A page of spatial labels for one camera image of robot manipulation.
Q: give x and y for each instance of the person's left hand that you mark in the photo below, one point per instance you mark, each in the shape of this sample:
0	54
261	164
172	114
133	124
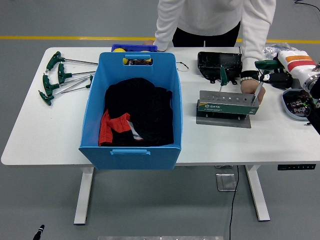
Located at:
250	88

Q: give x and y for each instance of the white table leg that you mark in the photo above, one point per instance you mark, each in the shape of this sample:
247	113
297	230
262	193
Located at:
83	195
258	195

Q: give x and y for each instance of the red cloth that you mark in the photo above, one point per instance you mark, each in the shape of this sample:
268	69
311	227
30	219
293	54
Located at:
106	132

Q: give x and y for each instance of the person's right hand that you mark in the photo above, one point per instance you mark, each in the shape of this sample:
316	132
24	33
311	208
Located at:
149	43

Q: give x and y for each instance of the black power adapter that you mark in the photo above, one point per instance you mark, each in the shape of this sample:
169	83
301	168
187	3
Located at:
283	84

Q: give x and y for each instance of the black table control panel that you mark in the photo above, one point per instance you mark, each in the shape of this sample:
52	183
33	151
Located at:
296	167

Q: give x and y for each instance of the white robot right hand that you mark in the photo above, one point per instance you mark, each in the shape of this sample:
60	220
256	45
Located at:
297	62

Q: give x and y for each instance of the yellow ball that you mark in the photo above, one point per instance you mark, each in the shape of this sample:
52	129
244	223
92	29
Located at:
145	51
119	50

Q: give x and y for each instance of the blue plastic storage box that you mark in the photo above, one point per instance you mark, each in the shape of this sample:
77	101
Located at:
130	160

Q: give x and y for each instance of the metal floor plate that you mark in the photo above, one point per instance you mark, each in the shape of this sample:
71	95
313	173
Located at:
226	182

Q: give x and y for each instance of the person's right forearm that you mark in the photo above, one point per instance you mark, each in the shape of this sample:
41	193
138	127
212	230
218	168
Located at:
166	32

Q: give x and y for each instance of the clear plastic bag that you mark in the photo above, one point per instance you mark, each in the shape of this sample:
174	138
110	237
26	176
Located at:
272	48

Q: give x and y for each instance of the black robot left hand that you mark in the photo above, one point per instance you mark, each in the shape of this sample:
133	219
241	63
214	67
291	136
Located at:
39	231

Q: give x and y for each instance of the person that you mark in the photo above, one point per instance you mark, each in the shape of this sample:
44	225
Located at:
207	15

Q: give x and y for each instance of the black cloth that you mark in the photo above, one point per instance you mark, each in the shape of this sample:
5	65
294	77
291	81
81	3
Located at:
140	105

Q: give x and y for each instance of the white garment tag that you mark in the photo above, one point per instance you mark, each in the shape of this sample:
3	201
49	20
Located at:
136	135

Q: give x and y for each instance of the pile of dark batteries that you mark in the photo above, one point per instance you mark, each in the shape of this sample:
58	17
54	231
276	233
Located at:
297	106

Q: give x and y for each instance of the pale blue tray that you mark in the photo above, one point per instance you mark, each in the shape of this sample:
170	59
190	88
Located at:
287	111

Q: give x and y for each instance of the person's left forearm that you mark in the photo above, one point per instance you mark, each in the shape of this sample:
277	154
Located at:
253	42

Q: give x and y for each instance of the green metal hex key holder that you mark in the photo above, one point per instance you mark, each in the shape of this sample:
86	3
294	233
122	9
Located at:
225	108

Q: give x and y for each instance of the dark blue plastic bin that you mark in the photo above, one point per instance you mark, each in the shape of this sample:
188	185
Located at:
135	47

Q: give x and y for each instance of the black plastic case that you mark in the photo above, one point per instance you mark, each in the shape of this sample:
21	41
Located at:
215	61

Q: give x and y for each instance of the black wristband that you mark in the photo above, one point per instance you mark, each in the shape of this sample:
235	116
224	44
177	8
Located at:
248	74

